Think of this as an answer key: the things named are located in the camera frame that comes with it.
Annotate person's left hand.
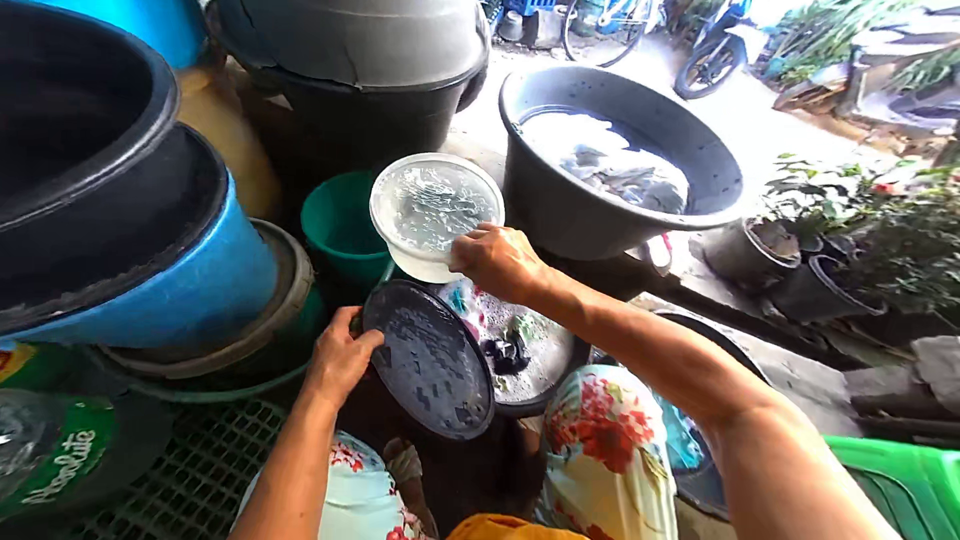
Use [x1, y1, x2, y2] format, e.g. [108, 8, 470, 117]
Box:
[303, 305, 385, 411]

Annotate person's right hand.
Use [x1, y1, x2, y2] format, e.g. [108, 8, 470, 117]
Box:
[449, 222, 555, 307]

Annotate translucent white water tub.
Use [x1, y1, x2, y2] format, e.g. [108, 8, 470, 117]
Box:
[369, 152, 507, 285]

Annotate black oval shallow basin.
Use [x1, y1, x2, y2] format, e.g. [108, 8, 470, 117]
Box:
[361, 279, 496, 441]

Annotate person's right forearm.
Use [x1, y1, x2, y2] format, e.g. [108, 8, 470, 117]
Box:
[526, 267, 906, 540]

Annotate person's left forearm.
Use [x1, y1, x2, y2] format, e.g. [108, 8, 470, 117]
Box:
[228, 390, 339, 540]

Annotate dark green round basin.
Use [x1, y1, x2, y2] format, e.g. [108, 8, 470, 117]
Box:
[88, 285, 328, 405]

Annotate brown-grey rimmed tub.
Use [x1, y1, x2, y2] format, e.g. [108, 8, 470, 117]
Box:
[88, 217, 316, 381]

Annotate green plastic bucket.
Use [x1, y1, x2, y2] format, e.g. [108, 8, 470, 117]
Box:
[300, 170, 399, 292]

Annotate pile of mixed soapy laundry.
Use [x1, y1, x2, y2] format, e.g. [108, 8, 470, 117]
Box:
[437, 277, 554, 402]

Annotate large grey round basin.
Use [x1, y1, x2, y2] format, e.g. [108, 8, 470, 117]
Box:
[498, 62, 747, 262]

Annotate blue tub with black interior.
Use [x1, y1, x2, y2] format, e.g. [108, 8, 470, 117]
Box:
[0, 121, 279, 351]

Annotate large black plastic tub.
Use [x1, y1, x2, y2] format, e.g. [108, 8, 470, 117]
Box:
[217, 60, 490, 174]

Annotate black basin with soapy water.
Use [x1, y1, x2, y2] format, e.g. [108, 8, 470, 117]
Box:
[435, 276, 593, 419]

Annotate pile of white soaking clothes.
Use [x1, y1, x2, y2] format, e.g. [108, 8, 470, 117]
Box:
[519, 111, 690, 216]

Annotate dark green grid crate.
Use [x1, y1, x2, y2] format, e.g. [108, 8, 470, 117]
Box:
[52, 397, 291, 540]

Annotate yellowish plastic drum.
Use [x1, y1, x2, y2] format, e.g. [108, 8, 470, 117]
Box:
[174, 64, 282, 220]

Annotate person's body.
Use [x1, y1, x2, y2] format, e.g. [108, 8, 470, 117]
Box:
[445, 513, 591, 540]

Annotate large grey plastic tub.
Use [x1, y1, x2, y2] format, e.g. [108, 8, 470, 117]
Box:
[207, 0, 491, 93]

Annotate person's legs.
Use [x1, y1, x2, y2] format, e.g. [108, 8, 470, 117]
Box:
[232, 363, 680, 540]

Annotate bicycle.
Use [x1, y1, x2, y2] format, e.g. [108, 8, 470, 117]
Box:
[561, 0, 660, 69]

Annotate dark grey plant pot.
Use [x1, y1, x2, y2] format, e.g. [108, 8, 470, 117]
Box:
[702, 217, 803, 301]

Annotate teal wet cloth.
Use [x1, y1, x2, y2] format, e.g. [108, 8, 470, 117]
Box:
[652, 391, 707, 472]

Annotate clear bottle with green label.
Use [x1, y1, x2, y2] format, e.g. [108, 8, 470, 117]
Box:
[0, 387, 175, 522]

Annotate motorcycle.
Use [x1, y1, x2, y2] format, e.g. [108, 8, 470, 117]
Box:
[672, 0, 772, 101]

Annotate yellow red printed packet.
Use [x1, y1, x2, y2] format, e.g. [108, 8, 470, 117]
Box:
[0, 342, 37, 385]

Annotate black round tub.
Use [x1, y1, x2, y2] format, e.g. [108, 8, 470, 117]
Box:
[651, 309, 772, 523]

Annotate black plant pot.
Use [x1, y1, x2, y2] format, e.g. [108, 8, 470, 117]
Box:
[770, 252, 888, 325]

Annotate leafy potted plant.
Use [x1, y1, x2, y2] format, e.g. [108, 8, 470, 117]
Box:
[757, 153, 890, 252]

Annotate bright blue plastic drum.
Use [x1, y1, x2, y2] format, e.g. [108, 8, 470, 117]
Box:
[28, 0, 208, 71]

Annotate long-leaved green plants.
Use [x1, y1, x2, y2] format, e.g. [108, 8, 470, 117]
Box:
[765, 0, 912, 85]

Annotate bushy green plant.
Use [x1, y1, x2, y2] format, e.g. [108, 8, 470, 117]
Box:
[847, 159, 960, 316]

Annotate grey concrete block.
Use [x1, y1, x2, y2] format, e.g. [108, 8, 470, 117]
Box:
[910, 334, 960, 418]

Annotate bright green plastic container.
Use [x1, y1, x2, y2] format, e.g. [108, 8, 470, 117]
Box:
[822, 435, 960, 540]

